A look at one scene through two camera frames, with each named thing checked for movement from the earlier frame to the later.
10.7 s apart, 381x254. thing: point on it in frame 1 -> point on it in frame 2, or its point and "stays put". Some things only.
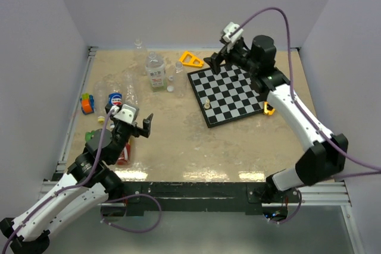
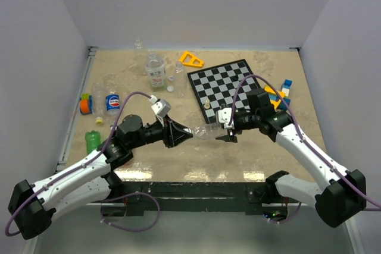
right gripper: [216, 59] -> [229, 138]
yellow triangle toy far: [189, 59] stays put
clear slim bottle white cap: [180, 81] stays put
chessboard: [224, 97] stays put
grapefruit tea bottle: [156, 68] stays put
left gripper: [145, 130] -> [174, 134]
